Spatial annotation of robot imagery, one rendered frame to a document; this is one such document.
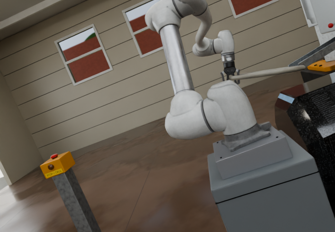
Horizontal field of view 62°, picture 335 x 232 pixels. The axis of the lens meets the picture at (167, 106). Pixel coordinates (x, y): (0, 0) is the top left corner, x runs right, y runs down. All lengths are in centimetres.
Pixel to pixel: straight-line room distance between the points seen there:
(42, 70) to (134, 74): 289
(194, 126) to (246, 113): 22
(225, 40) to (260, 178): 107
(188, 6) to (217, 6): 677
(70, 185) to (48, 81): 785
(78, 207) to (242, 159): 91
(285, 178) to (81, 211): 103
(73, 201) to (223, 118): 91
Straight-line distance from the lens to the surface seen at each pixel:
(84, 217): 164
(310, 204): 122
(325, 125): 193
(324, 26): 234
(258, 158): 115
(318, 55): 215
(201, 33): 178
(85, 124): 903
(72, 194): 160
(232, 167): 115
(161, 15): 148
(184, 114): 123
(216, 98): 117
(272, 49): 838
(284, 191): 117
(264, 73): 176
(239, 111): 117
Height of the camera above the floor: 129
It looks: 7 degrees down
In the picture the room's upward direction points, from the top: 22 degrees counter-clockwise
